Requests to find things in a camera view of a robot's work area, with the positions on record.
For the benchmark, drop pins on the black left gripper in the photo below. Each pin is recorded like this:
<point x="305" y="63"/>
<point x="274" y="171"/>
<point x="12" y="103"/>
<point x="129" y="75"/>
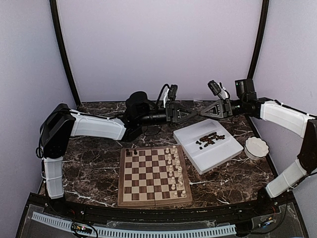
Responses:
<point x="176" y="109"/>

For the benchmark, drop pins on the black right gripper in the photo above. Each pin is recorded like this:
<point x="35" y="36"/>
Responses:
<point x="222" y="108"/>

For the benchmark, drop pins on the white divided plastic tray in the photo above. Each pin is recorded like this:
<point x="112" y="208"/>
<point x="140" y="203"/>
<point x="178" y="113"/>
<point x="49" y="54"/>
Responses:
<point x="213" y="155"/>

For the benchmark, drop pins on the wooden chess board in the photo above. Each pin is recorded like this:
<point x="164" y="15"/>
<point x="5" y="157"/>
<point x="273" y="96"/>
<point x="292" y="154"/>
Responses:
<point x="139" y="182"/>

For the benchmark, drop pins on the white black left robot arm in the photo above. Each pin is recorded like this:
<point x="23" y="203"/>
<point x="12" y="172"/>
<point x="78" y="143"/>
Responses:
<point x="64" y="123"/>

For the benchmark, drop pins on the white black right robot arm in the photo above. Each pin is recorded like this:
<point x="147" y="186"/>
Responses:
<point x="297" y="136"/>

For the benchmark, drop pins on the pile of dark chess pieces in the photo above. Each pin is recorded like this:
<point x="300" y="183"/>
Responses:
<point x="209" y="139"/>

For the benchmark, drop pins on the white chess piece row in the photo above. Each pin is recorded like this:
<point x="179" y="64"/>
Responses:
<point x="172" y="178"/>

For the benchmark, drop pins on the white scalloped bowl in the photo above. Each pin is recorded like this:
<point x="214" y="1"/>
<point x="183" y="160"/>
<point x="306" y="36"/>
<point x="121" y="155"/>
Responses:
<point x="255" y="148"/>

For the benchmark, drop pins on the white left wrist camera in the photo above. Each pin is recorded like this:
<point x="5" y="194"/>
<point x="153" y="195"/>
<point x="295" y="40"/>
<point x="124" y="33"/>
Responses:
<point x="170" y="94"/>

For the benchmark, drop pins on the right black frame post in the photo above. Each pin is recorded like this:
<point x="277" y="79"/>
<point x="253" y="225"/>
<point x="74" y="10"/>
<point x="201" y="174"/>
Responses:
<point x="259" y="39"/>

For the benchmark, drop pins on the white slotted cable duct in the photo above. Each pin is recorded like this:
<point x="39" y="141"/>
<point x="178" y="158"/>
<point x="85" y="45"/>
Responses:
<point x="113" y="229"/>

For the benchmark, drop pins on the black front rail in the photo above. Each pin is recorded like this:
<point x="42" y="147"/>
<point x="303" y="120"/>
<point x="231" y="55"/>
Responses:
<point x="241" y="212"/>

